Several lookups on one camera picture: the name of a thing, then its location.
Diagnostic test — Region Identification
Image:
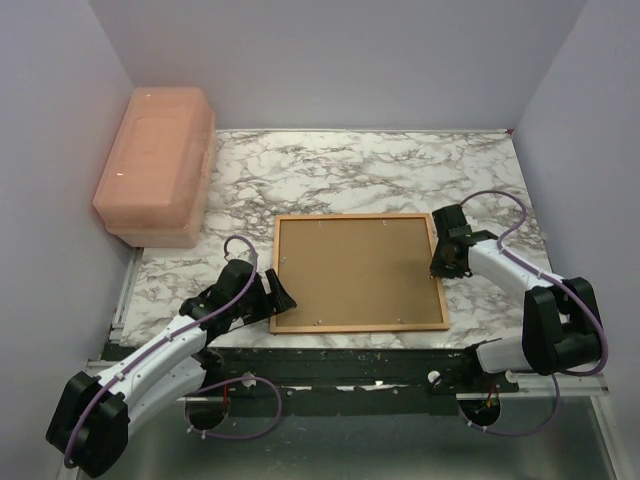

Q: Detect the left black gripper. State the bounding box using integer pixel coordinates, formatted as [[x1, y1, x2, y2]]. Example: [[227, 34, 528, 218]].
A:
[[233, 271, 297, 327]]

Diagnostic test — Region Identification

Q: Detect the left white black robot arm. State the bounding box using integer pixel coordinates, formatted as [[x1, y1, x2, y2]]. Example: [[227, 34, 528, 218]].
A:
[[46, 260, 297, 478]]

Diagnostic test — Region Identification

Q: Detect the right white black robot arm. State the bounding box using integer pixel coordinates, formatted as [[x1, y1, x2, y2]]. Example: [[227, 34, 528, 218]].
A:
[[430, 204, 608, 392]]

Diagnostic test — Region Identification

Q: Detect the pink translucent plastic box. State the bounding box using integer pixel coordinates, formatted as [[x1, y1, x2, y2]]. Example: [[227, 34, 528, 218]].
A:
[[93, 87, 216, 248]]

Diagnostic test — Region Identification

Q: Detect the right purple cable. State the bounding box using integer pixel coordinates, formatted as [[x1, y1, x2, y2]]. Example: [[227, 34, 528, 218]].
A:
[[459, 190, 607, 436]]

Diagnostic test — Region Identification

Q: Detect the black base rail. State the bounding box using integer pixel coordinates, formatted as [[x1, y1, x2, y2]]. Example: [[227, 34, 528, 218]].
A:
[[187, 347, 519, 417]]

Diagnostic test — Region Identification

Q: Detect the aluminium extrusion rail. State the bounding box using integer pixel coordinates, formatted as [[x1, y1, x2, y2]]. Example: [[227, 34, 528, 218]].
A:
[[54, 249, 609, 480]]

